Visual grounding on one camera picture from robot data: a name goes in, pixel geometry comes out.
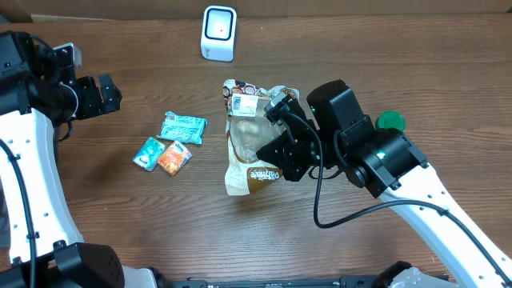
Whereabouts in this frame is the blue-green tissue pack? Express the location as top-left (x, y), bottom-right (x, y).
top-left (133, 137), bottom-right (166, 171)

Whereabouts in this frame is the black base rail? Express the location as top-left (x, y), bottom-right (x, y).
top-left (167, 262), bottom-right (461, 288)

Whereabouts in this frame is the green-lid jar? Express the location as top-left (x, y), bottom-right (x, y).
top-left (375, 110), bottom-right (406, 132)

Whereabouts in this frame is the white barcode scanner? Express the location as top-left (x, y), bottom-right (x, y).
top-left (200, 5), bottom-right (238, 62)

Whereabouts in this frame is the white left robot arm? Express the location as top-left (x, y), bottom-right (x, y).
top-left (1, 30), bottom-right (166, 287)

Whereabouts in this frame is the teal wet wipes pack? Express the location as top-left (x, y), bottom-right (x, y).
top-left (158, 111), bottom-right (208, 145)

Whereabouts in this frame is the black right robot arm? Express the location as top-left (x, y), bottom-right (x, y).
top-left (258, 80), bottom-right (511, 287)

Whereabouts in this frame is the brown clear snack pouch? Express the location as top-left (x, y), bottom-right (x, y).
top-left (222, 78), bottom-right (300, 196)

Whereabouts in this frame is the orange Kleenex tissue pack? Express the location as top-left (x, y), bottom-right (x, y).
top-left (158, 141), bottom-right (192, 176)

